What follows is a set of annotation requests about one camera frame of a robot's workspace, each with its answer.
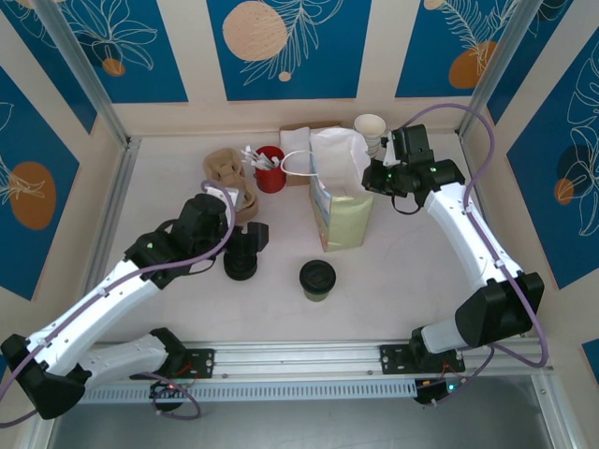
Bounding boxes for pastel paper gift bag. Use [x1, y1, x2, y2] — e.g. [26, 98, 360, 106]
[280, 126, 375, 253]

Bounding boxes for stack of black cup lids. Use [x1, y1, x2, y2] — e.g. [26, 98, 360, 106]
[223, 250, 259, 282]

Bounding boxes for stack of paper cups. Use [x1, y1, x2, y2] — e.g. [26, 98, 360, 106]
[353, 113, 387, 160]

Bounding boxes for red cup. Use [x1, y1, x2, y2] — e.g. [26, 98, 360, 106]
[255, 145, 285, 194]

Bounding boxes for stack of brown cup carriers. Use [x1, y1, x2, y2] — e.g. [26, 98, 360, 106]
[202, 148, 259, 221]

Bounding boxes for white napkin stack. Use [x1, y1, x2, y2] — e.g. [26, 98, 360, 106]
[280, 126, 311, 152]

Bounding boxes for brown cardboard napkin box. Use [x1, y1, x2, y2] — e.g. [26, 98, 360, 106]
[279, 122, 345, 141]

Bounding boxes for black controller board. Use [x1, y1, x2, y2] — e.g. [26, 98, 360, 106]
[414, 379, 469, 407]
[149, 381, 197, 399]

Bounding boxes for aluminium side rail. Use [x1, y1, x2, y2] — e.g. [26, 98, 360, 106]
[91, 138, 141, 282]

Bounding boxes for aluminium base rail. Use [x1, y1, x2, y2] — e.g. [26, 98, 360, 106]
[39, 339, 556, 385]

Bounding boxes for aluminium frame post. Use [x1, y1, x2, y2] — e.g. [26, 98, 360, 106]
[457, 0, 537, 141]
[32, 0, 141, 151]

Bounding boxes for grey slotted cable duct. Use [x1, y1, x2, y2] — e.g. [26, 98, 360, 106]
[59, 377, 418, 406]

